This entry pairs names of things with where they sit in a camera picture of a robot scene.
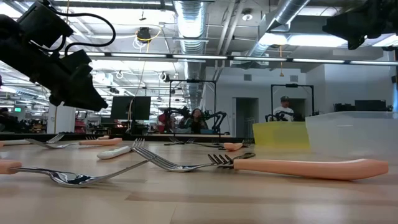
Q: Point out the green exit sign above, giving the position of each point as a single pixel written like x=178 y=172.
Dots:
x=17 y=109

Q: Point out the bright ceiling light panel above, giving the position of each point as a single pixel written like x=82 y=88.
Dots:
x=304 y=40

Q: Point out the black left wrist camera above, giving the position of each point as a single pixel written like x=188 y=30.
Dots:
x=43 y=25

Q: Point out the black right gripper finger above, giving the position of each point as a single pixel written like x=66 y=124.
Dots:
x=348 y=26

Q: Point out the black monitor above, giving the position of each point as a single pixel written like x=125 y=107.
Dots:
x=130 y=107

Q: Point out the silver ventilation duct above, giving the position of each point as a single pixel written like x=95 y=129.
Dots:
x=191 y=21
x=289 y=11

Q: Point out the red background machine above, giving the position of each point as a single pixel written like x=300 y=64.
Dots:
x=162 y=119

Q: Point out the dark background robot arm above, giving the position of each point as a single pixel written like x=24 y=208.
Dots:
x=219 y=118

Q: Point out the round ceiling sensor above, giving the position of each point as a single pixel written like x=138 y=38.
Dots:
x=247 y=16

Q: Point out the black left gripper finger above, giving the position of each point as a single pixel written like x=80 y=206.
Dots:
x=81 y=93

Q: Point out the black metal table frame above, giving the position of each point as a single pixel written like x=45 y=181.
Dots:
x=149 y=137

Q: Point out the black equipment shelf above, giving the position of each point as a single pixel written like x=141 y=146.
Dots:
x=370 y=105

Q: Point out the yellow plastic bin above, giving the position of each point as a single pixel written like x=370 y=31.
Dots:
x=280 y=135

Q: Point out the grey door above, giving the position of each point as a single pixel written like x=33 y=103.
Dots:
x=245 y=115

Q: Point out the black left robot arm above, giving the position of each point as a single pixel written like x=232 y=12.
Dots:
x=7 y=31

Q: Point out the black background robot arm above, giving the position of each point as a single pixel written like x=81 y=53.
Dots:
x=281 y=117

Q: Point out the clear plastic bin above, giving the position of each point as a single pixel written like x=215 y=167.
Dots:
x=351 y=137

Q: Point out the white building column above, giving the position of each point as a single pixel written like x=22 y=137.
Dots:
x=63 y=121

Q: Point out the black rail with light strips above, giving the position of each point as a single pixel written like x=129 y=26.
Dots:
x=169 y=56

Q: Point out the silver spoon in front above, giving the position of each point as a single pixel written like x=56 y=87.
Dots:
x=74 y=180

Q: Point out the black gantry frame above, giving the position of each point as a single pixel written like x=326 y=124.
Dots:
x=192 y=81
x=292 y=85

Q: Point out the person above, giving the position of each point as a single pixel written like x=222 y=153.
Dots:
x=196 y=121
x=284 y=109

